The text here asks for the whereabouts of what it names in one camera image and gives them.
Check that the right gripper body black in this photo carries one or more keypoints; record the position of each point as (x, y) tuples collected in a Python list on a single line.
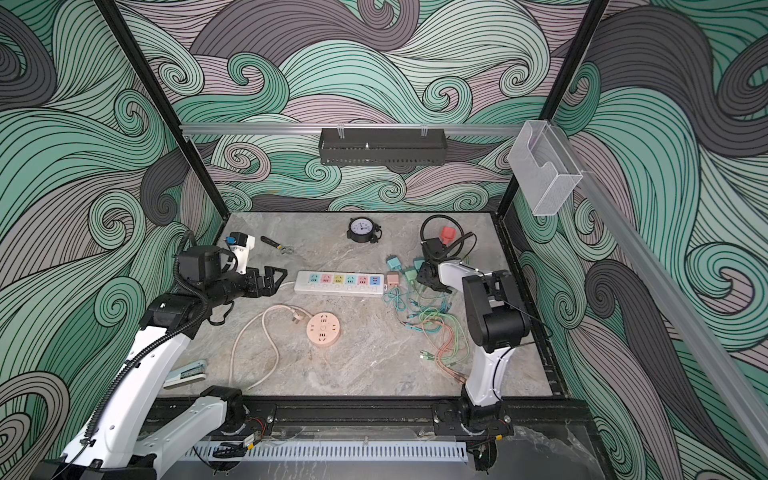
[(423, 276)]

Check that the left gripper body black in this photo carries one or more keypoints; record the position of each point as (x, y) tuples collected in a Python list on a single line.
[(252, 287)]

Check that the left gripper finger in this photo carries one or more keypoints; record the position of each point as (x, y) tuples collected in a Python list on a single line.
[(270, 288), (270, 272)]

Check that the white power strip coloured sockets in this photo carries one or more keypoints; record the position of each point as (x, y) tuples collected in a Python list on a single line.
[(339, 284)]

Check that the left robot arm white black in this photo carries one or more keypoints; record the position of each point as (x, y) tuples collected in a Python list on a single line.
[(109, 446)]

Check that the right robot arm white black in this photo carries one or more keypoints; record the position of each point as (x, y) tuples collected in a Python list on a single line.
[(496, 318)]

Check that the black adjustable wrench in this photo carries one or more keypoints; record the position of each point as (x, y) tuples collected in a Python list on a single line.
[(280, 247)]

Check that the red plastic clamp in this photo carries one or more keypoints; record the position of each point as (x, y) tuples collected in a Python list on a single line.
[(448, 235)]

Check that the black pressure gauge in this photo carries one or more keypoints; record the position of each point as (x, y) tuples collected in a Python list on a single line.
[(363, 230)]

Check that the black perforated metal tray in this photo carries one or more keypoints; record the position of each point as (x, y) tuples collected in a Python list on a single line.
[(399, 149)]

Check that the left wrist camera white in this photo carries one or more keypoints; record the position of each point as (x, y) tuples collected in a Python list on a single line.
[(240, 244)]

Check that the pink round socket with cable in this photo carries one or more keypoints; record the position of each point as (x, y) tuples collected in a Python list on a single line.
[(322, 330)]

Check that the clear plastic wall holder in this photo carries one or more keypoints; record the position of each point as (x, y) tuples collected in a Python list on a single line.
[(544, 164)]

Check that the aluminium rail back wall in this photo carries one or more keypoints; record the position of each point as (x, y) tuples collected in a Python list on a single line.
[(275, 128)]

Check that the aluminium rail wall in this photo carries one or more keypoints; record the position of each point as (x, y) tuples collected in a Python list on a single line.
[(275, 128), (605, 185)]

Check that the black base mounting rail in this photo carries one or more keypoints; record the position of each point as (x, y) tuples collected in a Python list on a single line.
[(443, 416)]

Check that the white slotted cable duct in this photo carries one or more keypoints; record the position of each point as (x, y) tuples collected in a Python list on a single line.
[(338, 451)]

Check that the aluminium rail right wall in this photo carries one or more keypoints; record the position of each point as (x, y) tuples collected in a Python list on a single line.
[(605, 185)]

